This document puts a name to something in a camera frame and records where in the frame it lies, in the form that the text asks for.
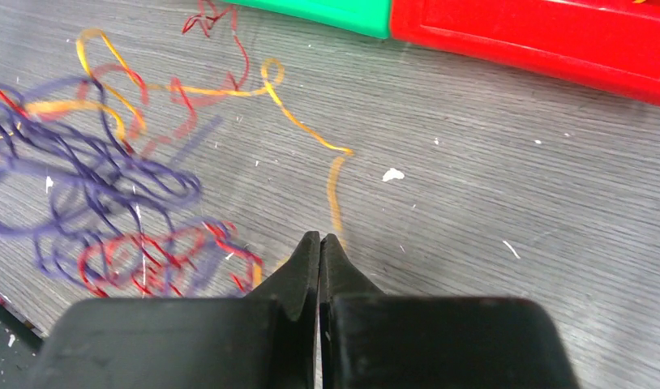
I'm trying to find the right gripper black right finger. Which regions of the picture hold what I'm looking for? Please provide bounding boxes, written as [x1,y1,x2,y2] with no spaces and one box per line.
[319,234,579,388]

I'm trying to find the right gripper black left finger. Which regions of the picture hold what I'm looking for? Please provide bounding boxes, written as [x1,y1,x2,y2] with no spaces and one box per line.
[25,232,320,388]

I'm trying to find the green plastic bin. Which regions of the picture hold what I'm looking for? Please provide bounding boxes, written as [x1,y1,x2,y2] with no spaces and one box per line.
[230,0,392,39]

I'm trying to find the red plastic bin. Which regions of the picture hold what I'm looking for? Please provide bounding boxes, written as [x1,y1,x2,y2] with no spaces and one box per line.
[389,0,660,106]

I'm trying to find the coloured cable pile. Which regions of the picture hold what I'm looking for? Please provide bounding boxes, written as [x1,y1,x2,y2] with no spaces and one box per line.
[0,0,285,300]

